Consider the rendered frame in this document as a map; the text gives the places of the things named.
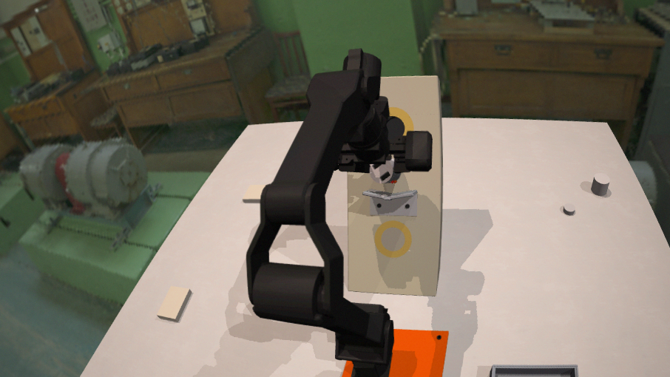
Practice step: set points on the white cylinder with two slots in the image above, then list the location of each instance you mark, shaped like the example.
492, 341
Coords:
383, 173

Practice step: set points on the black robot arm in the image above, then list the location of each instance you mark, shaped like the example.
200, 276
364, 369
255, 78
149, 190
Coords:
344, 108

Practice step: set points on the tan panel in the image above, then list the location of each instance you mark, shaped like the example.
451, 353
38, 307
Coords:
398, 254

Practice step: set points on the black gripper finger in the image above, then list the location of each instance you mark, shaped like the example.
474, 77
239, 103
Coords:
363, 168
399, 167

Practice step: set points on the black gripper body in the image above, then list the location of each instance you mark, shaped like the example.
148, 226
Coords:
414, 149

